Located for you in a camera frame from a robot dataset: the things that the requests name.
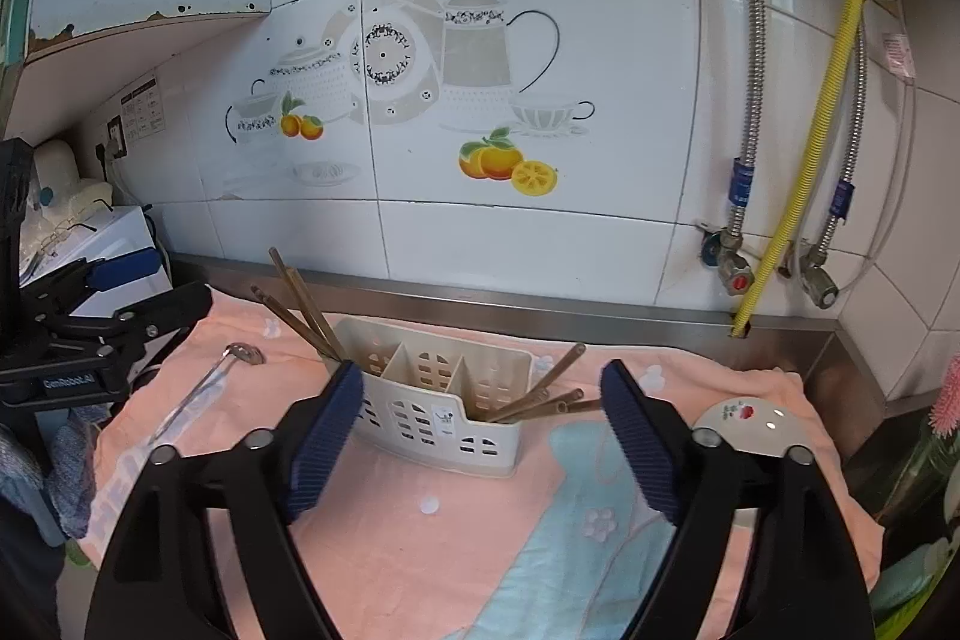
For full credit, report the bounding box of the metal angle valve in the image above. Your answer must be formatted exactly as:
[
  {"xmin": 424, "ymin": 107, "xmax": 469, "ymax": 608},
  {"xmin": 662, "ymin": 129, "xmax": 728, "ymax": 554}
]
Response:
[
  {"xmin": 700, "ymin": 226, "xmax": 755, "ymax": 298},
  {"xmin": 780, "ymin": 238, "xmax": 840, "ymax": 311}
]

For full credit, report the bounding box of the thin white hose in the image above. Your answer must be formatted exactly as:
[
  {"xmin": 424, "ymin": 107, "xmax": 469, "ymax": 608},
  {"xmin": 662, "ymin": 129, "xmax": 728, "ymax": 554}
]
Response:
[{"xmin": 831, "ymin": 31, "xmax": 921, "ymax": 298}]

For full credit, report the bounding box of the pink paper tag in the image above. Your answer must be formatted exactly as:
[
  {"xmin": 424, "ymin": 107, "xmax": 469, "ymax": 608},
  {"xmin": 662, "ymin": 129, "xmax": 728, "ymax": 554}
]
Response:
[{"xmin": 880, "ymin": 32, "xmax": 918, "ymax": 81}]

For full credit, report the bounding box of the white appliance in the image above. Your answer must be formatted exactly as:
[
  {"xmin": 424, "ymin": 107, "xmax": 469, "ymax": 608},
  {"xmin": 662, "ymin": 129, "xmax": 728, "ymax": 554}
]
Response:
[{"xmin": 19, "ymin": 203, "xmax": 175, "ymax": 315}]

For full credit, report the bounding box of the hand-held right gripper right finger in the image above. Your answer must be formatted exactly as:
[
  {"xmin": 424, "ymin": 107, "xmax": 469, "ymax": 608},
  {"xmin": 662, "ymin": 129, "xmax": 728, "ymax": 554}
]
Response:
[{"xmin": 599, "ymin": 359, "xmax": 878, "ymax": 640}]

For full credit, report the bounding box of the pink flower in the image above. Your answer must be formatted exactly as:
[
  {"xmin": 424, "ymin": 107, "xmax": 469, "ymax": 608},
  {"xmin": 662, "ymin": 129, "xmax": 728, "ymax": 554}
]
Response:
[{"xmin": 928, "ymin": 353, "xmax": 960, "ymax": 440}]

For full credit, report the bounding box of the metal spoon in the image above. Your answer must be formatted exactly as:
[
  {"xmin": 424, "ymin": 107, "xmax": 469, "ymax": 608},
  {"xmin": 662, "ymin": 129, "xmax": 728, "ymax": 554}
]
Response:
[{"xmin": 148, "ymin": 343, "xmax": 266, "ymax": 447}]

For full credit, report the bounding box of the person's left hand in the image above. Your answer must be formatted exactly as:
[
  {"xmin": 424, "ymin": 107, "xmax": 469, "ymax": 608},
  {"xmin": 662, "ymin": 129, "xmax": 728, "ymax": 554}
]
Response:
[{"xmin": 0, "ymin": 404, "xmax": 104, "ymax": 548}]

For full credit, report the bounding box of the white floral bowl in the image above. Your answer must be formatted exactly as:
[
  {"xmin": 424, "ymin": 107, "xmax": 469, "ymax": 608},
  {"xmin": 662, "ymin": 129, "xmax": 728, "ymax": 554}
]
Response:
[{"xmin": 688, "ymin": 395, "xmax": 808, "ymax": 530}]

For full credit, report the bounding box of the cream cloth bundle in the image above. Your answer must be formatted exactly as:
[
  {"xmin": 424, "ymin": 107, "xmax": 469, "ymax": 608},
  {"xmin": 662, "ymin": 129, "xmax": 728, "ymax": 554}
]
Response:
[{"xmin": 28, "ymin": 140, "xmax": 115, "ymax": 223}]

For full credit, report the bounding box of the yellow corrugated gas hose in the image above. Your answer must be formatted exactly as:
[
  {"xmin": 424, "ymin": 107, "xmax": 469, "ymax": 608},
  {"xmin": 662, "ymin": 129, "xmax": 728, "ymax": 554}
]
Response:
[{"xmin": 730, "ymin": 0, "xmax": 868, "ymax": 342}]

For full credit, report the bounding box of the black cable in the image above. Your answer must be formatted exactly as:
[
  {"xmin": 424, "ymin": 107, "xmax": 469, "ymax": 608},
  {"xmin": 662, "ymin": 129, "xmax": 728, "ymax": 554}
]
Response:
[{"xmin": 141, "ymin": 203, "xmax": 175, "ymax": 270}]

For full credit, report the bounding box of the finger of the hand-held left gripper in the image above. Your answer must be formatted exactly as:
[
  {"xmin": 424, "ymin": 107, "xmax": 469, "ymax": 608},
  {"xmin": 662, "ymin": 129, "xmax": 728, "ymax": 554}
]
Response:
[
  {"xmin": 43, "ymin": 280, "xmax": 214, "ymax": 387},
  {"xmin": 21, "ymin": 247, "xmax": 163, "ymax": 320}
]

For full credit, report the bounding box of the pink printed towel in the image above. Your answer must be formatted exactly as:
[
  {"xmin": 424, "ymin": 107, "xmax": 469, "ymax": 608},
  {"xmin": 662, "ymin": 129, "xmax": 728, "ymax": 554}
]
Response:
[{"xmin": 79, "ymin": 286, "xmax": 887, "ymax": 640}]

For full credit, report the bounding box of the printed wall label sheet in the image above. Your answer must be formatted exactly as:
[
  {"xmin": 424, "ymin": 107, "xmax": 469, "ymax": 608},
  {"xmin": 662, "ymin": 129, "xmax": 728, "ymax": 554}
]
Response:
[{"xmin": 119, "ymin": 75, "xmax": 163, "ymax": 143}]

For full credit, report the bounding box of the white plastic utensil caddy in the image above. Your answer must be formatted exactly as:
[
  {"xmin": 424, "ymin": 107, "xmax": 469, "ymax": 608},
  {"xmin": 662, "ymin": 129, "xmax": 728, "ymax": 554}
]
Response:
[{"xmin": 323, "ymin": 316, "xmax": 535, "ymax": 480}]

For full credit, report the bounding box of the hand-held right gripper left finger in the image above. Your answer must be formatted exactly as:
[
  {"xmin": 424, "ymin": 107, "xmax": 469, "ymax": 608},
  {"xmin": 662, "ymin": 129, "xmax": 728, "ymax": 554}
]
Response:
[{"xmin": 84, "ymin": 359, "xmax": 367, "ymax": 640}]

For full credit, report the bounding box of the braided steel water hose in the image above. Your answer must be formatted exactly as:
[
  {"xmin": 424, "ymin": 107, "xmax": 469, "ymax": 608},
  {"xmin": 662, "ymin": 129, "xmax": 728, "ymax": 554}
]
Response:
[
  {"xmin": 703, "ymin": 0, "xmax": 767, "ymax": 245},
  {"xmin": 813, "ymin": 0, "xmax": 901, "ymax": 268}
]

